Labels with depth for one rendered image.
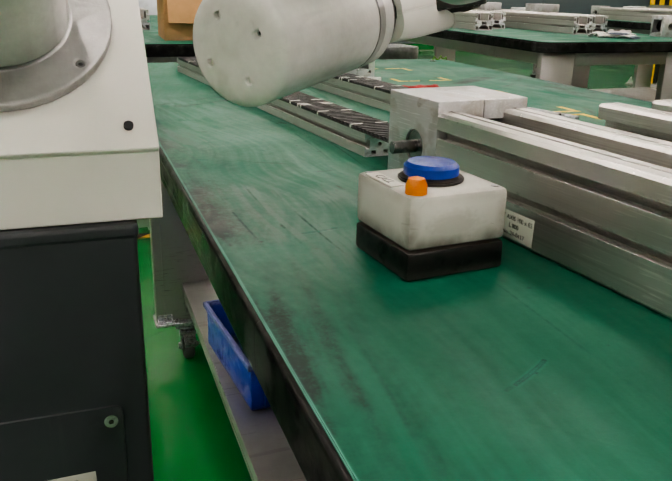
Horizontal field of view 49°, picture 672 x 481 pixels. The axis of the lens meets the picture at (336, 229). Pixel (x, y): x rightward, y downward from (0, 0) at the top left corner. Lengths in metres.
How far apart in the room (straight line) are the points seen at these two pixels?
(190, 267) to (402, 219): 1.51
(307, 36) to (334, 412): 0.26
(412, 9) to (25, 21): 0.31
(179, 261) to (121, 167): 1.35
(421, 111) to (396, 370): 0.35
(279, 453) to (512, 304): 0.87
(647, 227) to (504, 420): 0.19
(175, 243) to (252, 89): 1.46
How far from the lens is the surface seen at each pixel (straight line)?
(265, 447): 1.32
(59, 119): 0.64
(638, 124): 0.76
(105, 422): 0.71
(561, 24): 3.85
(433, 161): 0.53
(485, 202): 0.52
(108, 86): 0.66
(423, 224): 0.49
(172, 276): 1.98
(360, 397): 0.37
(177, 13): 2.74
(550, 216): 0.58
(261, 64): 0.50
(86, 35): 0.69
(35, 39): 0.65
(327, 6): 0.54
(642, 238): 0.50
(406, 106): 0.72
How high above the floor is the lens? 0.97
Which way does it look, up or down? 18 degrees down
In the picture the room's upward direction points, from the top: 1 degrees clockwise
